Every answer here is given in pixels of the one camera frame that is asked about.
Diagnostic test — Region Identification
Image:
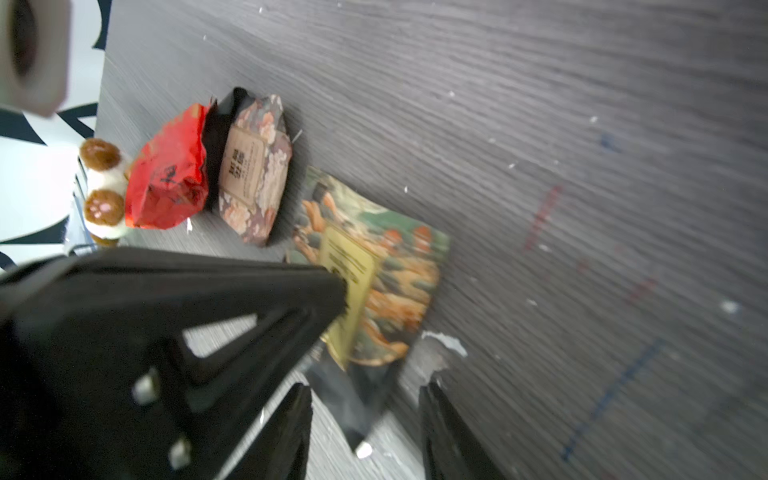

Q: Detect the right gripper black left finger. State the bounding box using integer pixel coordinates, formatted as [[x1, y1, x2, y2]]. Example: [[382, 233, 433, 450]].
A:
[[227, 383, 313, 480]]

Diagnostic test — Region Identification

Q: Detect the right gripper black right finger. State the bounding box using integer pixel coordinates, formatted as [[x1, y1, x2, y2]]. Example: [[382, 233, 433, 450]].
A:
[[419, 380, 505, 480]]

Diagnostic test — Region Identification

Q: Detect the yellow label landscape tea bag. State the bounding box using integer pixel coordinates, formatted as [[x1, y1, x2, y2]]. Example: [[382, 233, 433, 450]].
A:
[[285, 167, 451, 450]]

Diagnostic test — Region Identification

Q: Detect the red foil tea bag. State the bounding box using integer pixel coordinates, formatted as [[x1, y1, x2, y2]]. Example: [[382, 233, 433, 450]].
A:
[[125, 104, 210, 230]]

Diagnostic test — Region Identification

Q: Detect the floral beige label tea bag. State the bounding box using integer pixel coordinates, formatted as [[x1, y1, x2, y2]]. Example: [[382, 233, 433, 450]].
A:
[[202, 87, 293, 247]]

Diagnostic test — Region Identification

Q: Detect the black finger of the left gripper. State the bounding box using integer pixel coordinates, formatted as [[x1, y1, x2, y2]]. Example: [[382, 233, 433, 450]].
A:
[[1, 248, 347, 479]]

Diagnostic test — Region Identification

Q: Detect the small brown white plush dog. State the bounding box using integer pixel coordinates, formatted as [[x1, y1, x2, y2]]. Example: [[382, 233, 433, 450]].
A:
[[79, 138, 132, 247]]

